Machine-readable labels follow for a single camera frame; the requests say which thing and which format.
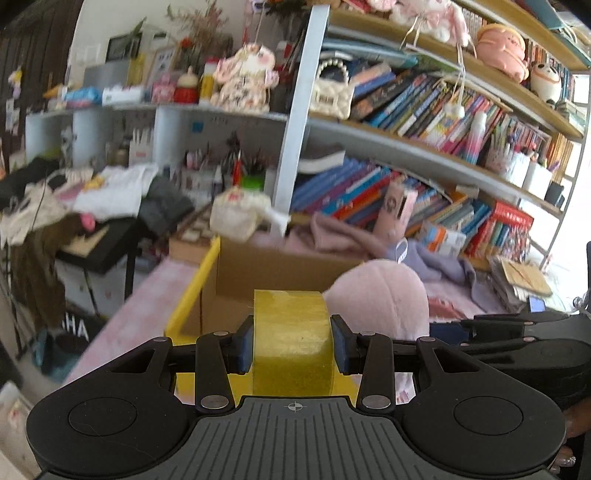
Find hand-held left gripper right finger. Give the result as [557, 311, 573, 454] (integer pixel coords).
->
[330, 315, 481, 412]

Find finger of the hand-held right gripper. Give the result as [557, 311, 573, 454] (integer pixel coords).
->
[462, 336, 539, 358]
[429, 311, 571, 344]

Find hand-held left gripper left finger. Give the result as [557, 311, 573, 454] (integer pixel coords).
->
[111, 316, 254, 415]

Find yellow tape roll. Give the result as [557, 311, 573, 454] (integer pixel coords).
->
[253, 289, 334, 398]

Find pink plush pig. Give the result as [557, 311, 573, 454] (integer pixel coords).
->
[322, 259, 431, 406]

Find yellow cardboard box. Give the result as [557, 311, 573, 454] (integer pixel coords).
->
[164, 235, 365, 402]

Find pink cylinder container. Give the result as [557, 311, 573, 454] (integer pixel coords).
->
[375, 180, 419, 241]

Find person's right hand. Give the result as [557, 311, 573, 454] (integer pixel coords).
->
[551, 401, 591, 469]

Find brown envelope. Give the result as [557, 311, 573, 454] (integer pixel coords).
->
[500, 257, 553, 298]

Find colourful figure card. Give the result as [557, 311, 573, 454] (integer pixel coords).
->
[501, 226, 532, 259]

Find purple cloth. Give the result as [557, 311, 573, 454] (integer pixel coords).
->
[385, 237, 478, 284]

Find red boxed book set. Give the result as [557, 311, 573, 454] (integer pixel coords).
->
[465, 200, 535, 260]

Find orange blue box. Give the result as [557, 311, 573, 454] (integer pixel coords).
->
[418, 220, 467, 257]

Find pink printed table mat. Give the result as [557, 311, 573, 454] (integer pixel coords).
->
[65, 256, 532, 407]

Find pink cloth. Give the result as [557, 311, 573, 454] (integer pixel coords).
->
[285, 211, 391, 262]

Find chessboard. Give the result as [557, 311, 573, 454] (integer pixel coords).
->
[167, 204, 221, 267]

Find white pen box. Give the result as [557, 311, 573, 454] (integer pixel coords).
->
[523, 159, 553, 200]

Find patterned pen cup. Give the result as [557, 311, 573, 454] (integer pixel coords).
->
[484, 136, 532, 185]

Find row of blue children's books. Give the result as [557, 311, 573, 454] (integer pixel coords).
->
[290, 157, 492, 241]

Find grey cloth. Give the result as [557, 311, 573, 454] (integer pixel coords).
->
[137, 175, 195, 234]

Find black stand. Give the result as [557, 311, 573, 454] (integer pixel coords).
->
[54, 217, 145, 319]

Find black bag white letters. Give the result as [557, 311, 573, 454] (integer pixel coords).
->
[39, 305, 100, 384]

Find pink gradient bottle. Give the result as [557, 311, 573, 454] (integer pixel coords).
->
[463, 111, 490, 165]

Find white printed shirt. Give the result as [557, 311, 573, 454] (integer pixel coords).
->
[73, 164, 160, 219]

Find white side shelf unit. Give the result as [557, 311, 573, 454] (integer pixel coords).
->
[25, 102, 296, 199]

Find white metal bookshelf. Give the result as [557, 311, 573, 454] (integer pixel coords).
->
[270, 4, 591, 259]

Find row of slanted paperback books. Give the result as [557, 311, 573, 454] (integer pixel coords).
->
[348, 60, 513, 155]

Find panda plush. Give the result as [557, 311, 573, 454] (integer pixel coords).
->
[529, 62, 563, 105]

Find white quilted handbag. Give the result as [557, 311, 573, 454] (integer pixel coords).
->
[308, 58, 355, 121]

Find floral dress doll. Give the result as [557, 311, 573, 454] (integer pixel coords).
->
[210, 44, 280, 114]

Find pink pig cushion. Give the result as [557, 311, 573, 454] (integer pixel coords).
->
[475, 23, 530, 84]

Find dark cloth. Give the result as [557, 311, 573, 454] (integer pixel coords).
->
[0, 157, 61, 204]

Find pink bunny plush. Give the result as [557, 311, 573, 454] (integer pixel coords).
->
[389, 0, 470, 45]

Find dried flowers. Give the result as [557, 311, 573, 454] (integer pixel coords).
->
[165, 0, 234, 58]

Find black photo frame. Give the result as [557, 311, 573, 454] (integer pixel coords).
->
[105, 32, 145, 63]

